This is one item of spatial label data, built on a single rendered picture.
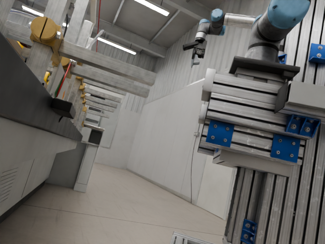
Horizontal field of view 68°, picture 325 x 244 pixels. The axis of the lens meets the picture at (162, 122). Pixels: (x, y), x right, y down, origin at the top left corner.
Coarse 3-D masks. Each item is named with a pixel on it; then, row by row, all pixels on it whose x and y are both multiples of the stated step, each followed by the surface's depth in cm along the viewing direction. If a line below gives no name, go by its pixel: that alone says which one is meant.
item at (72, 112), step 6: (54, 102) 59; (60, 102) 59; (66, 102) 60; (54, 108) 60; (60, 108) 59; (66, 108) 60; (72, 108) 63; (60, 114) 71; (66, 114) 67; (72, 114) 67; (60, 120) 79
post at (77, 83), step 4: (88, 40) 129; (88, 44) 129; (76, 80) 125; (76, 84) 125; (72, 88) 124; (76, 88) 125; (72, 92) 124; (76, 92) 125; (72, 96) 124; (68, 100) 123; (72, 100) 124
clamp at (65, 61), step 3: (63, 57) 74; (63, 60) 74; (66, 60) 74; (69, 60) 75; (54, 63) 75; (57, 63) 73; (63, 63) 74; (66, 63) 74; (57, 66) 75; (63, 66) 75; (66, 66) 76; (66, 69) 76; (69, 69) 78; (69, 72) 80; (69, 75) 82; (69, 78) 86
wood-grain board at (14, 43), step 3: (9, 39) 79; (12, 39) 81; (9, 42) 80; (12, 42) 82; (15, 42) 85; (12, 45) 83; (15, 45) 85; (18, 45) 88; (15, 48) 86; (18, 48) 89; (21, 48) 91; (18, 51) 90; (21, 57) 94; (24, 60) 98; (45, 84) 143; (45, 87) 145
